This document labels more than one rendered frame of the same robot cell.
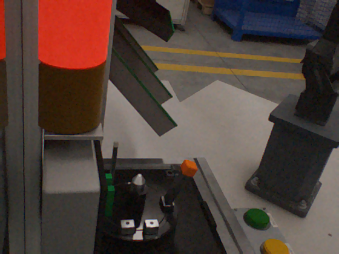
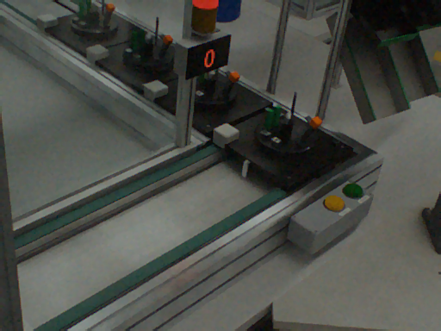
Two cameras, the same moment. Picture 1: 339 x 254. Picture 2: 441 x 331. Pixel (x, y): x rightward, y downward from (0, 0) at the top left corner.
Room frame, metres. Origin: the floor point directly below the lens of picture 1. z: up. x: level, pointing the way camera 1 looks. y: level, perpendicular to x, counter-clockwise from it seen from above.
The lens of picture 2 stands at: (-0.29, -1.03, 1.81)
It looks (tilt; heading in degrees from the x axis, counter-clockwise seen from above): 36 degrees down; 60
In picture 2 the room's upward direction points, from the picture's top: 8 degrees clockwise
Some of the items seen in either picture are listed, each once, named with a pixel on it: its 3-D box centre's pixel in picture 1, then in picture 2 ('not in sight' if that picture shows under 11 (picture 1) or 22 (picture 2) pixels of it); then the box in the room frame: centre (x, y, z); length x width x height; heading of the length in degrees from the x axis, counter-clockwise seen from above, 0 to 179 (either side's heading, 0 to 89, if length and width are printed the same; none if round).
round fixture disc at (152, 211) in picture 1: (133, 210); (284, 138); (0.48, 0.03, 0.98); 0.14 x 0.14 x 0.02
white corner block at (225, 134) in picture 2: not in sight; (225, 136); (0.35, 0.09, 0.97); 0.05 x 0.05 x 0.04; 20
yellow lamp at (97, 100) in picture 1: (68, 87); (204, 15); (0.26, 0.08, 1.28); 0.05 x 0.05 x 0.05
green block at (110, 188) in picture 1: (108, 201); (269, 119); (0.45, 0.07, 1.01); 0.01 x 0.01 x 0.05; 20
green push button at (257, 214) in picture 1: (256, 219); (352, 191); (0.54, -0.17, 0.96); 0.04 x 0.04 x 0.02
